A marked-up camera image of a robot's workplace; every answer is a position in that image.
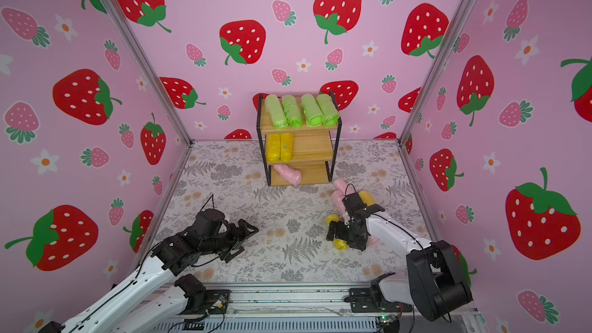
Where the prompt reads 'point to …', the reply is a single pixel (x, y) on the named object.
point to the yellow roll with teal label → (337, 243)
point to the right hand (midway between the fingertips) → (339, 240)
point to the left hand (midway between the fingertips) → (256, 237)
